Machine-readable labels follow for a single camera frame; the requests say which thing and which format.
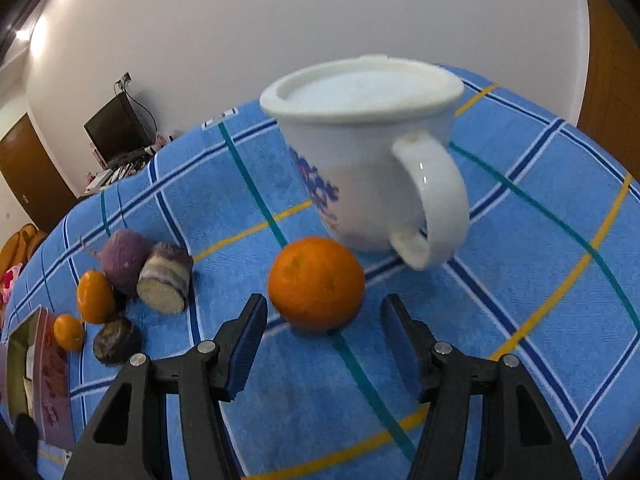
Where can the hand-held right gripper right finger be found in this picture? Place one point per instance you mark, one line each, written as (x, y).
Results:
(400, 340)

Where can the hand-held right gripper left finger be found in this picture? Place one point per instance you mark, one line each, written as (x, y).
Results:
(245, 355)

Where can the large round orange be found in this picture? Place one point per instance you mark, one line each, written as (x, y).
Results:
(315, 285)

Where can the cut purple sweet potato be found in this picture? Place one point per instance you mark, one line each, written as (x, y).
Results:
(162, 280)

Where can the oval orange tangerine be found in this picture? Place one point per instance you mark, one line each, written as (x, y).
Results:
(95, 297)

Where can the small orange tangerine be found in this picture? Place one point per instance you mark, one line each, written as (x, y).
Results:
(68, 332)

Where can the pink metal tin box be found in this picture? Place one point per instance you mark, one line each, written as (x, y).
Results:
(52, 390)

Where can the blue plaid blanket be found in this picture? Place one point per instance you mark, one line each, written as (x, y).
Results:
(500, 285)

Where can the white printed mug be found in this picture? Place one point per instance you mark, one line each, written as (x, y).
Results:
(360, 185)

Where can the white television stand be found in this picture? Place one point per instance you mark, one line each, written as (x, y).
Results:
(107, 177)

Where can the pink floral gift bag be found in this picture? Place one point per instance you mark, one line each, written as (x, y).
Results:
(161, 140)

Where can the orange sofa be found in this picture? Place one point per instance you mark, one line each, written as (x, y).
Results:
(22, 247)

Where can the black television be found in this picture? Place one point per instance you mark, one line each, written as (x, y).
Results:
(115, 130)

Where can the brown wooden door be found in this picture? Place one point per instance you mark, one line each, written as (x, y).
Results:
(30, 175)

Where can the brown wooden wardrobe panel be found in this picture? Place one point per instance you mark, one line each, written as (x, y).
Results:
(615, 85)

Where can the white wall socket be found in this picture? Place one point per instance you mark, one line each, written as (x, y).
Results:
(124, 78)

